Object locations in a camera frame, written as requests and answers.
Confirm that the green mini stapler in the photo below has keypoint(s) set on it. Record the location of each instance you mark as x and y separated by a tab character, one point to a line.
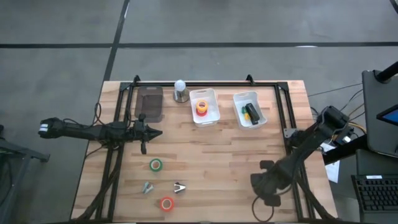
244	109

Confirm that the white light bulb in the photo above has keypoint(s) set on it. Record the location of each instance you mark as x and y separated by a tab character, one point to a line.
179	84

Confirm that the grey computer cart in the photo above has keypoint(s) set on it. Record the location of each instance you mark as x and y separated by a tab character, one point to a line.
373	124

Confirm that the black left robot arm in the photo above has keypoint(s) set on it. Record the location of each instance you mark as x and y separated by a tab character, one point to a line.
87	132

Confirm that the red tape roll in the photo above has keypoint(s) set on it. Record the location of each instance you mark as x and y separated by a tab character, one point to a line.
199	114

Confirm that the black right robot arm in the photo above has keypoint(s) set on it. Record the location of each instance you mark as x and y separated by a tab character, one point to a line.
304	146

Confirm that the white plastic bin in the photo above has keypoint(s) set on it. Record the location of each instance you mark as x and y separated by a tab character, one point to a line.
211	99
241	99

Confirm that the black desk beam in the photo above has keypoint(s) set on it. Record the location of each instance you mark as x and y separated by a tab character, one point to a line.
345	150

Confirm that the yellow tape roll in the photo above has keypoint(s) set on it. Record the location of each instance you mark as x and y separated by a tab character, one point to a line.
197	105

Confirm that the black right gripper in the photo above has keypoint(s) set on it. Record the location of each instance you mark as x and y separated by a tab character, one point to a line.
272	183

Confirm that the black pole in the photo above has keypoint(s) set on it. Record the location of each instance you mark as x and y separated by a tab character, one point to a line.
388	71

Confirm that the grey translucent plastic bin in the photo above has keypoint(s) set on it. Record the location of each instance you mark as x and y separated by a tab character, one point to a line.
152	102

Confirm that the green tape roll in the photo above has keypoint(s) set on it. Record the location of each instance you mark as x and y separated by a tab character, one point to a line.
151	165

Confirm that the black aluminium table frame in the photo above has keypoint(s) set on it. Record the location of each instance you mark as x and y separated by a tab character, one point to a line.
202	84

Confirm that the yellow mini stapler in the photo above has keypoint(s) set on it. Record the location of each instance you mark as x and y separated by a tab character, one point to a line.
247	117

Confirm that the grey metal stand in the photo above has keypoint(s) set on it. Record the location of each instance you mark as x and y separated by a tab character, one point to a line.
21	152

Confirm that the white paper sheet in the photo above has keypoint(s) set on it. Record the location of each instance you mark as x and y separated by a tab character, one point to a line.
332	171

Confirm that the black keyboard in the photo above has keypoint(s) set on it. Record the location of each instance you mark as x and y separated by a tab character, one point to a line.
376	194

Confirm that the orange tape roll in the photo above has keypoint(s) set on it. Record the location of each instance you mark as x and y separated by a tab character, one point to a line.
161	203

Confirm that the metal bulb stand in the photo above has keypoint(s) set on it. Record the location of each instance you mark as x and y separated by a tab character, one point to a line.
181	97

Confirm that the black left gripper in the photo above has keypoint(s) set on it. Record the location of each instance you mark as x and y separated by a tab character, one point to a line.
141	132

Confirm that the black stapler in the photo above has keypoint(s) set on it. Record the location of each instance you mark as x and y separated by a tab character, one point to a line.
252	113

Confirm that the black screen with blue display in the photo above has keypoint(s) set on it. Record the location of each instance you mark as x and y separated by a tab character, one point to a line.
392	116

